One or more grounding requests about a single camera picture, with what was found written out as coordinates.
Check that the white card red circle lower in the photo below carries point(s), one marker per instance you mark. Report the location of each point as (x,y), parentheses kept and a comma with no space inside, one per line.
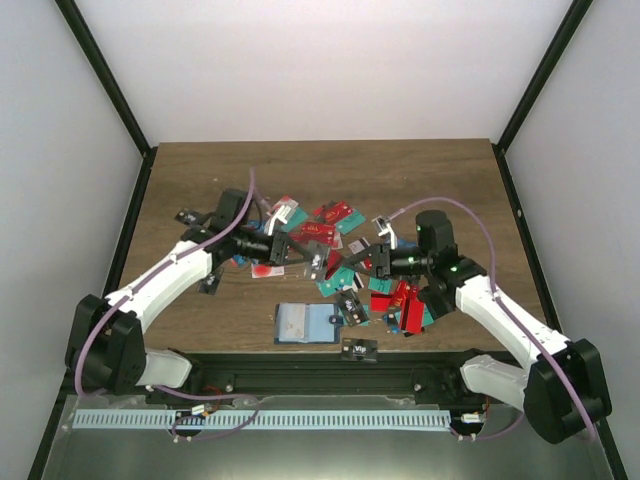
(259,271)

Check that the white card red circle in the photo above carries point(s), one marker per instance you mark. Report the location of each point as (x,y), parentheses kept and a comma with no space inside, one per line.
(259,271)
(285,206)

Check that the teal card under red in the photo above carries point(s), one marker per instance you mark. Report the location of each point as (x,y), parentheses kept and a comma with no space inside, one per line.
(342,279)

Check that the red card centre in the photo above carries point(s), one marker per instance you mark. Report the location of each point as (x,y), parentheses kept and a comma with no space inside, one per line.
(317,232)

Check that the black card far left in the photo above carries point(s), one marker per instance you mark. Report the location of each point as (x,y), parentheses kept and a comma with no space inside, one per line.
(188,217)

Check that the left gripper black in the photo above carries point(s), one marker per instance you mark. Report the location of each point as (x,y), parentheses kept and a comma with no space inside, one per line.
(277,252)

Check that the white card red circle top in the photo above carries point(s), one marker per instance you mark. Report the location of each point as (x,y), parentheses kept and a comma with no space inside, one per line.
(285,206)

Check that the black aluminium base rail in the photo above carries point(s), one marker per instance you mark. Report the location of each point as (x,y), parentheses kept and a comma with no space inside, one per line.
(447,379)

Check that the red card top right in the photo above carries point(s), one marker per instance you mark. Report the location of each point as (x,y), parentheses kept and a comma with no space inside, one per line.
(334,212)

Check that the white card orange logo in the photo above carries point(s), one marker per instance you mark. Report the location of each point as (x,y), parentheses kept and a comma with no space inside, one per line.
(292,321)

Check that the blue leather card holder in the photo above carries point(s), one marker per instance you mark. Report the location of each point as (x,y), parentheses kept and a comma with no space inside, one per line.
(323,324)

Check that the black frame post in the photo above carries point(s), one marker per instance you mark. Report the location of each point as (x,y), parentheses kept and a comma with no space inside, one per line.
(561,39)
(85,39)

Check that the light blue slotted cable duct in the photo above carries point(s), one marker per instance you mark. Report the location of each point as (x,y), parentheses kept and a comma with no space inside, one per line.
(412,420)

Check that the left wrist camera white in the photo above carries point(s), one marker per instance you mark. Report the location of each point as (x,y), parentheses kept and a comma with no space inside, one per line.
(270,225)

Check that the left black frame post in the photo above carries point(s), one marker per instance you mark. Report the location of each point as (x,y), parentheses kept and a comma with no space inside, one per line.
(85,39)

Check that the right black frame post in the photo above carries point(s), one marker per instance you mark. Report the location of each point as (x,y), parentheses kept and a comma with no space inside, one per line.
(561,39)

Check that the red gold card lower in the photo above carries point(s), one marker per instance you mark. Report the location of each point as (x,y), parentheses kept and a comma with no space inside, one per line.
(396,298)

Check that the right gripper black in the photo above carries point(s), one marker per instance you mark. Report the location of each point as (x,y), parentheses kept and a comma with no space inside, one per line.
(380,259)

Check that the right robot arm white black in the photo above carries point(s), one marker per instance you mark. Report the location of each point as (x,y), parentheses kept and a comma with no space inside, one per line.
(558,384)

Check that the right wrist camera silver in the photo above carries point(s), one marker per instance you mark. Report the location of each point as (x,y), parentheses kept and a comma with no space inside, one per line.
(385,230)

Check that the teal card top right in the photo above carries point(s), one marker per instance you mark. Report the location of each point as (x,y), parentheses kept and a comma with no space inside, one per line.
(350,222)

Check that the white card black stripe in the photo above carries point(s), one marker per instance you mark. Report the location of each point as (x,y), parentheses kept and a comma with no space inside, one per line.
(358,245)

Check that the black vip card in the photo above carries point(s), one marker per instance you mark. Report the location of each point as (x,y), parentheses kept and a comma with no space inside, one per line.
(359,350)
(210,283)
(351,307)

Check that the black VIP card passed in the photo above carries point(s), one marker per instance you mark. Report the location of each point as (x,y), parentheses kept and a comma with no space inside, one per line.
(318,256)

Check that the teal VIP card right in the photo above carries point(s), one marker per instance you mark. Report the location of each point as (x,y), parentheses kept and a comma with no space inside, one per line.
(383,286)

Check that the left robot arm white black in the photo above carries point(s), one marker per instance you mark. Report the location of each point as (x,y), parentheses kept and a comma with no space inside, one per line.
(106,346)

